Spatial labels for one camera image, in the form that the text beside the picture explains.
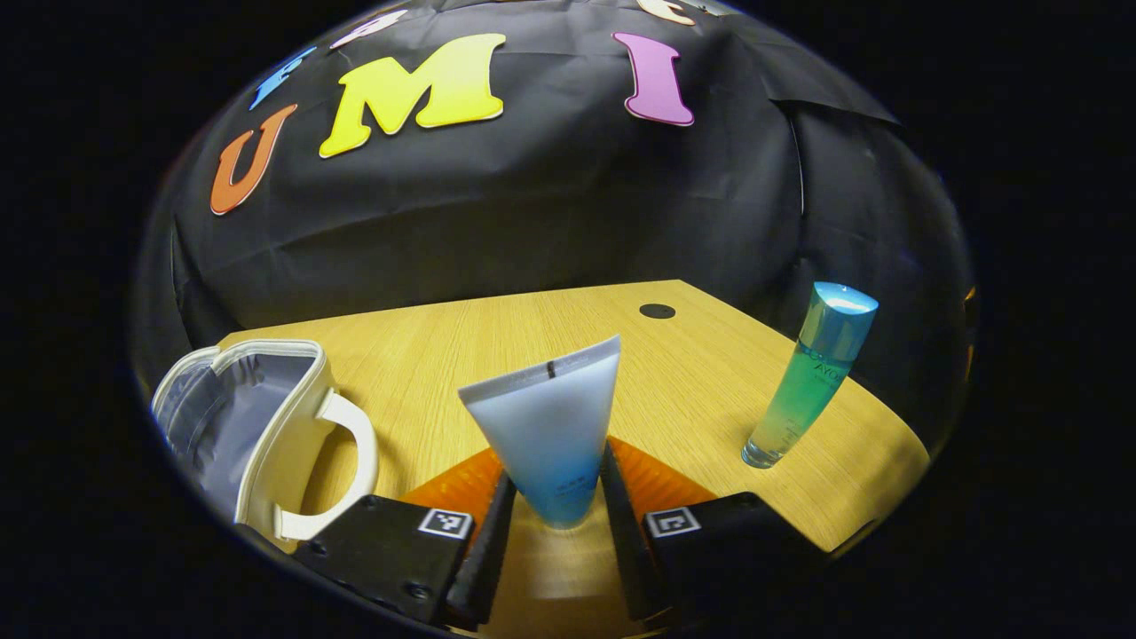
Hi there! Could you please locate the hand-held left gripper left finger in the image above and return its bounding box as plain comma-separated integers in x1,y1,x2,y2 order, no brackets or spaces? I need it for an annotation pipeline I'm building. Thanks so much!
293,446,518,633

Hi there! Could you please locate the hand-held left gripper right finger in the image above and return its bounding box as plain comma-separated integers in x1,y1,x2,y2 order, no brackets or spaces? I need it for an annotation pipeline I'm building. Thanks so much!
600,437,835,622

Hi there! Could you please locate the white and blue cream tube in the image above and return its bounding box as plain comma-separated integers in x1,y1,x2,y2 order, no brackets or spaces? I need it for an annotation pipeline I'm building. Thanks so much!
458,335,623,531

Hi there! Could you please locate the teal bottle with blue cap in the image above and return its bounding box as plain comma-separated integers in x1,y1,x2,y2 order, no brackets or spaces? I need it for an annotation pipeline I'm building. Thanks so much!
741,281,880,469

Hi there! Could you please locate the white suitcase with grey lining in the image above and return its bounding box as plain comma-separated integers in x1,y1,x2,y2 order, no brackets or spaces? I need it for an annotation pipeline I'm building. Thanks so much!
149,338,381,544

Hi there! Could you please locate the black backdrop cloth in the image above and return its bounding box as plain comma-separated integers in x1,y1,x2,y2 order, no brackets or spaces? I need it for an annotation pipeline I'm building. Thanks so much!
133,0,977,427

